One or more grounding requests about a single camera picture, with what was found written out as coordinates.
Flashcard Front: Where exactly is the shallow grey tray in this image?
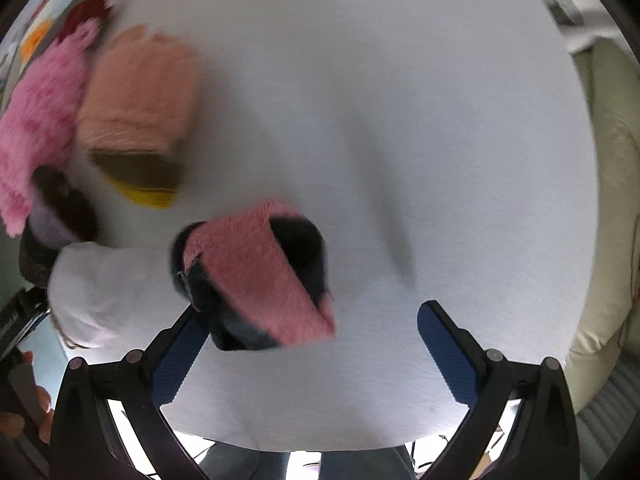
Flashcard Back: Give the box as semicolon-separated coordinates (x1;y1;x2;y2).
0;0;88;91

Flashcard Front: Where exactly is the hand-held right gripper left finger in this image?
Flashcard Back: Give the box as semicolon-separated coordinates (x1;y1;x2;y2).
50;305;211;480

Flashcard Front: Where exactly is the peach and olive knit roll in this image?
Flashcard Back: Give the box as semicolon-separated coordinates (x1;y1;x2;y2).
77;25;203;210

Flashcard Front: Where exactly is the white bag with twine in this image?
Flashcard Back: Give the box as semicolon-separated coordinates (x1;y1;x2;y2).
47;241;193;350

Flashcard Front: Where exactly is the dark red artificial rose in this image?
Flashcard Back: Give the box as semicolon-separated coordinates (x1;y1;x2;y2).
57;0;111;43

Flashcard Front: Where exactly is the orange artificial rose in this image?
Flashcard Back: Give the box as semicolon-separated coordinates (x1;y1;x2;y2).
22;22;51;56

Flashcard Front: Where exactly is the white fringed blanket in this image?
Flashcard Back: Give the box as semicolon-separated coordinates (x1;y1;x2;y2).
530;0;621;56

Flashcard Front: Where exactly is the light pink fluffy cloth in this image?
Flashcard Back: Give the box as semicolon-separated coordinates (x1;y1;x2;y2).
0;17;101;236

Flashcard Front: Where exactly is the dark purple striped knit hat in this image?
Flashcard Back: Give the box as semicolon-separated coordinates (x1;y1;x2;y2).
19;165;98;286

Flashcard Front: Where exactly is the black and pink fuzzy sock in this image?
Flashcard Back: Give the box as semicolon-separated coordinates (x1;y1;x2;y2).
170;201;337;352

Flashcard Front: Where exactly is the person's left hand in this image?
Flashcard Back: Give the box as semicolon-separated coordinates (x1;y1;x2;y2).
0;350;53;448

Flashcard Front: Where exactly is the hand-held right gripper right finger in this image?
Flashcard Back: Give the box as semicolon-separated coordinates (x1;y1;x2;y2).
417;301;581;480

